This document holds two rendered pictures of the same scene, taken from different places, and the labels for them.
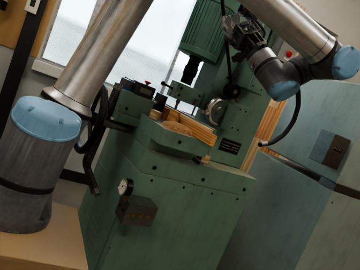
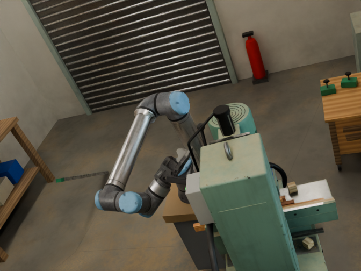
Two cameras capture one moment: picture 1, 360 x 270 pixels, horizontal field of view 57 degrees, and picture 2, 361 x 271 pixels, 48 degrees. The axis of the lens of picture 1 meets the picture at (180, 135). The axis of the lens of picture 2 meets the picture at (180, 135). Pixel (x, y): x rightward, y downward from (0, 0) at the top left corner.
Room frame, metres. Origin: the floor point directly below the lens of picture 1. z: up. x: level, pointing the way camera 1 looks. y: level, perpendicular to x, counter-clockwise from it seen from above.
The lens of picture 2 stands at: (2.33, -0.97, 2.36)
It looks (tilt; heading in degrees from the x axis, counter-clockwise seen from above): 32 degrees down; 139
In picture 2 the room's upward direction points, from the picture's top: 24 degrees counter-clockwise
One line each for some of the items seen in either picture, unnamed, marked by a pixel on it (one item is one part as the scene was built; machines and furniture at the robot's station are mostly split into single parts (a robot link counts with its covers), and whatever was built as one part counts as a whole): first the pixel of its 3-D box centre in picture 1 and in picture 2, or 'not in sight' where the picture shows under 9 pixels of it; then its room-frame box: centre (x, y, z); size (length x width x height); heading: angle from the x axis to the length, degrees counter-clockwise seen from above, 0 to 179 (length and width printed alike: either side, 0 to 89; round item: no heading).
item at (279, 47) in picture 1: (286, 44); (201, 198); (1.50, -0.28, 1.40); 0.10 x 0.06 x 0.16; 123
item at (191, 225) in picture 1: (148, 232); not in sight; (1.51, -0.04, 0.35); 0.58 x 0.45 x 0.71; 123
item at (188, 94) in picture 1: (185, 95); not in sight; (1.45, 0.05, 1.03); 0.14 x 0.07 x 0.09; 123
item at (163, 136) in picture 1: (144, 118); (267, 204); (1.41, 0.17, 0.87); 0.61 x 0.30 x 0.06; 33
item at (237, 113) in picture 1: (232, 117); (225, 237); (1.41, -0.18, 1.02); 0.09 x 0.07 x 0.12; 33
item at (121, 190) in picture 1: (126, 189); not in sight; (1.11, 0.10, 0.65); 0.06 x 0.04 x 0.08; 33
